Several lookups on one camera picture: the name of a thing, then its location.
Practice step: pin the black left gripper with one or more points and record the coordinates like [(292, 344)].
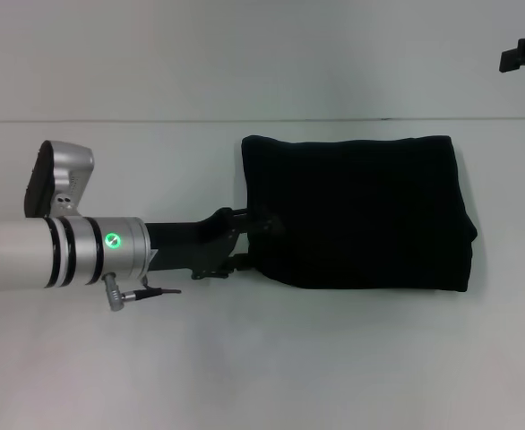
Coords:
[(191, 244)]

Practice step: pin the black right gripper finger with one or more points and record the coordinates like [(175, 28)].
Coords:
[(524, 54)]

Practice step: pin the black shirt with FREE print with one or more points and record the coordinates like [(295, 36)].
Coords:
[(356, 215)]

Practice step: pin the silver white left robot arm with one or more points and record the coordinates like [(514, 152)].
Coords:
[(56, 233)]

